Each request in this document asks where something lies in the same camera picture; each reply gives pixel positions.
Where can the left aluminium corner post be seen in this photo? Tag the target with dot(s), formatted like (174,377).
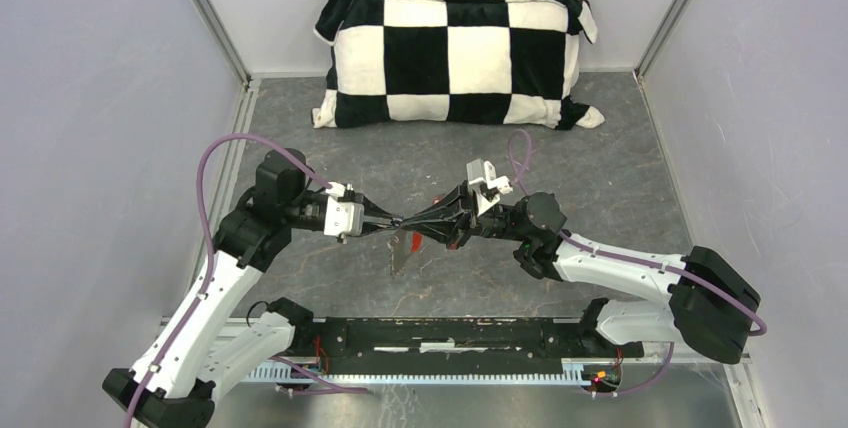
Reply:
(215,24)

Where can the black and white checkered pillow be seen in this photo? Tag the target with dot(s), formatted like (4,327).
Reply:
(487,62)

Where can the aluminium corner post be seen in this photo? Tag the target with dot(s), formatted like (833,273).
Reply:
(215,24)
(670,19)

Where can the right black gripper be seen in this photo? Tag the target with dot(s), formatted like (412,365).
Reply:
(453,219)

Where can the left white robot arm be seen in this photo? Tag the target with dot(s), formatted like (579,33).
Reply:
(179,380)

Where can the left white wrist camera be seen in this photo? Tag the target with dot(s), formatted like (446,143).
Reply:
(344,212)

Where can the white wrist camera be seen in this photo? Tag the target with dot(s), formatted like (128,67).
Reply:
(486,185)
(344,212)

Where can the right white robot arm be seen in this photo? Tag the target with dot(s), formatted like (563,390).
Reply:
(697,299)

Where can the right aluminium corner post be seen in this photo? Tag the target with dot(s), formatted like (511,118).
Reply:
(670,19)

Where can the white toothed cable duct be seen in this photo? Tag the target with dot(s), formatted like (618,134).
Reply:
(569,374)

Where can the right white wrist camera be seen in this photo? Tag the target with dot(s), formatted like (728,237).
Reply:
(486,185)

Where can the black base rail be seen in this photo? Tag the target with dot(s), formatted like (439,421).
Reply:
(453,345)

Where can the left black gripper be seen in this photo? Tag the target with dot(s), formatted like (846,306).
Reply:
(372,210)

